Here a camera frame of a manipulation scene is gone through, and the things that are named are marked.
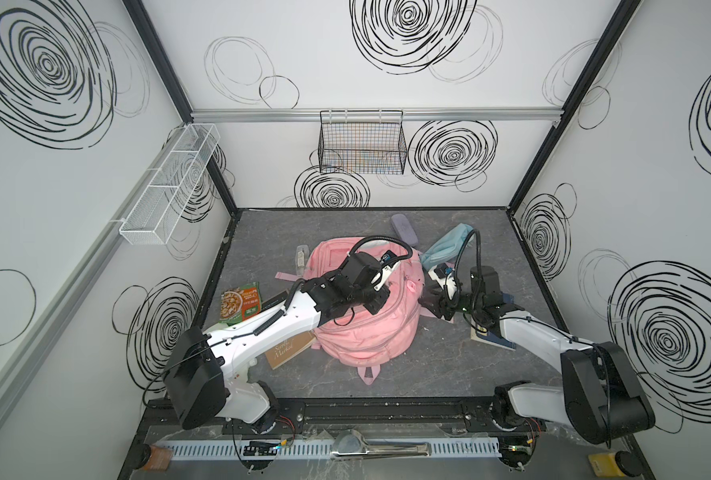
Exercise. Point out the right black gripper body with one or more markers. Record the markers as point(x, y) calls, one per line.
point(437, 298)

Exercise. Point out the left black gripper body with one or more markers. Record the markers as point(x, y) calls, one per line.
point(373, 294)

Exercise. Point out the navy blue notebook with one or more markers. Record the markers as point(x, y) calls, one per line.
point(486, 337)

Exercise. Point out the pink student backpack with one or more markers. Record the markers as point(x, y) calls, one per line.
point(366, 341)

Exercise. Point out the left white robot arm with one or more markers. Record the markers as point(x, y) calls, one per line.
point(205, 376)

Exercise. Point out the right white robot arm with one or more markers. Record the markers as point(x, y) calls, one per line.
point(600, 396)

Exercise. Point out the light blue pouch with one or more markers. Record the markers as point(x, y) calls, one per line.
point(446, 248)

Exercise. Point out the clear plastic pencil case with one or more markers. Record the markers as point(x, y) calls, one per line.
point(301, 259)

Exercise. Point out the purple glasses case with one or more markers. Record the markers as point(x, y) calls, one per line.
point(404, 230)

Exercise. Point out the green snack packet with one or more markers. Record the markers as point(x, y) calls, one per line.
point(240, 304)

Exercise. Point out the yellow black button box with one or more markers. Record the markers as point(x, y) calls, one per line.
point(620, 464)

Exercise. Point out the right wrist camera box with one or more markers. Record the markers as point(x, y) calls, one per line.
point(445, 277)

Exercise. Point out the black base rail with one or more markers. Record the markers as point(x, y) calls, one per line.
point(286, 415)

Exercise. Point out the black wire basket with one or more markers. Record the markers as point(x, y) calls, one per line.
point(366, 147)

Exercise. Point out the white wire shelf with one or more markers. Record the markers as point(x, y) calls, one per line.
point(179, 189)

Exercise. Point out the aluminium wall rail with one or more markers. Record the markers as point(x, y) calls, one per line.
point(551, 114)

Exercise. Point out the white slotted cable duct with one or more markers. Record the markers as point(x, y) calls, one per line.
point(259, 450)

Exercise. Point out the black corner frame post left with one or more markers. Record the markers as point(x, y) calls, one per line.
point(148, 34)

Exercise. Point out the black corner frame post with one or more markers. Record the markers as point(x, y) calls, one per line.
point(623, 14)
point(148, 34)

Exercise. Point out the black corner frame post right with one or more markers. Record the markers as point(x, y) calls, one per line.
point(623, 14)

